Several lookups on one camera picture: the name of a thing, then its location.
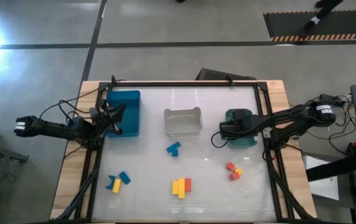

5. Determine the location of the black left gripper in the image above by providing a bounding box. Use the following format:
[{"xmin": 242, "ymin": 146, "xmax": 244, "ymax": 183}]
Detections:
[{"xmin": 89, "ymin": 99, "xmax": 126, "ymax": 136}]

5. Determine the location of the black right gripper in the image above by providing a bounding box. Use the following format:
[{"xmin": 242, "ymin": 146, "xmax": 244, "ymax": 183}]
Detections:
[{"xmin": 219, "ymin": 110, "xmax": 260, "ymax": 140}]

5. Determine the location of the blue rectangular wooden block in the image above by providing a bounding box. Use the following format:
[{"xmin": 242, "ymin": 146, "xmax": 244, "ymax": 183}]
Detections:
[{"xmin": 118, "ymin": 171, "xmax": 132, "ymax": 185}]

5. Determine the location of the long blue wooden block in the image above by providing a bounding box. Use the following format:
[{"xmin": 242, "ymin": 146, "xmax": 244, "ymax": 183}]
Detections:
[{"xmin": 166, "ymin": 141, "xmax": 181, "ymax": 153}]

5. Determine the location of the teal plastic bin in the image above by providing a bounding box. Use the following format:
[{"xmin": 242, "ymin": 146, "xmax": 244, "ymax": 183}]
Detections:
[{"xmin": 224, "ymin": 108, "xmax": 258, "ymax": 149}]

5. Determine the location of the blue plastic bin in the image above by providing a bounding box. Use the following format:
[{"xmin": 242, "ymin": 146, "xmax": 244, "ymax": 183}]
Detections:
[{"xmin": 105, "ymin": 90, "xmax": 141, "ymax": 138}]

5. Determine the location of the white translucent plastic bin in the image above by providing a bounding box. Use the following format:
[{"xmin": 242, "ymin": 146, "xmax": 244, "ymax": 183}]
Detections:
[{"xmin": 163, "ymin": 106, "xmax": 204, "ymax": 138}]

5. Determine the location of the long yellow wooden block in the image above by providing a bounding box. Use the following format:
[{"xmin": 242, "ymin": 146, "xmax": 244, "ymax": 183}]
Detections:
[{"xmin": 178, "ymin": 177, "xmax": 186, "ymax": 200}]

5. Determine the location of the black power adapter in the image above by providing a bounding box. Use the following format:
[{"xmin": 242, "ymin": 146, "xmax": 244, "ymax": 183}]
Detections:
[{"xmin": 319, "ymin": 93, "xmax": 342, "ymax": 106}]

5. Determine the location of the black table beam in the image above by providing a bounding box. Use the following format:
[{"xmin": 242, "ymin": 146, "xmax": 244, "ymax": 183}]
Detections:
[{"xmin": 305, "ymin": 154, "xmax": 356, "ymax": 183}]

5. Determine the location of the white paper sheet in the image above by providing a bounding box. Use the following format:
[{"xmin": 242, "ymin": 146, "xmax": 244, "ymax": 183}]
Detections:
[{"xmin": 302, "ymin": 154, "xmax": 340, "ymax": 202}]

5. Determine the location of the black hazard-striped floor mat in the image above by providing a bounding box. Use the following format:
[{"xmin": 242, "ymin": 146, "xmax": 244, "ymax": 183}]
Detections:
[{"xmin": 263, "ymin": 9, "xmax": 356, "ymax": 43}]

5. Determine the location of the grey metal stand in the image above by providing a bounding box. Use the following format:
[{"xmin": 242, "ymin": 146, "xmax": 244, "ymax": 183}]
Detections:
[{"xmin": 0, "ymin": 139, "xmax": 29, "ymax": 224}]

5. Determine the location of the person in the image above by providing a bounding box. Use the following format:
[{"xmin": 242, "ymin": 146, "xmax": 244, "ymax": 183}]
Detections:
[{"xmin": 301, "ymin": 0, "xmax": 344, "ymax": 38}]

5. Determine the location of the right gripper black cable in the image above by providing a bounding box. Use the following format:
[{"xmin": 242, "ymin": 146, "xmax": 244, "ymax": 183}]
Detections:
[{"xmin": 210, "ymin": 130, "xmax": 228, "ymax": 149}]

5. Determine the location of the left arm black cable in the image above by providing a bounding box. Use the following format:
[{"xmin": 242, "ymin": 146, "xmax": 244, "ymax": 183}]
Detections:
[{"xmin": 39, "ymin": 79, "xmax": 126, "ymax": 124}]

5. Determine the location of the black aluminium table frame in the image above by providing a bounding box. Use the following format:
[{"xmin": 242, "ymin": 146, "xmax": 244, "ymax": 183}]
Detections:
[{"xmin": 49, "ymin": 79, "xmax": 319, "ymax": 224}]

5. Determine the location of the black cable bundle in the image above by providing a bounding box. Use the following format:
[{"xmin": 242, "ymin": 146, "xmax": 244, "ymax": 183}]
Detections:
[{"xmin": 304, "ymin": 93, "xmax": 356, "ymax": 156}]

